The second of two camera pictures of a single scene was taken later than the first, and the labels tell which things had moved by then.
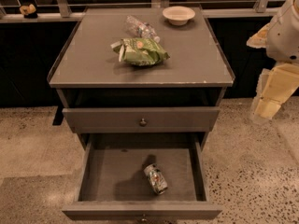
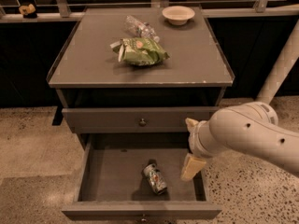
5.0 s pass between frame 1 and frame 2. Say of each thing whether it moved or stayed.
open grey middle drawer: stayed
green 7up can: stayed
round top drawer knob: stayed
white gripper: moved
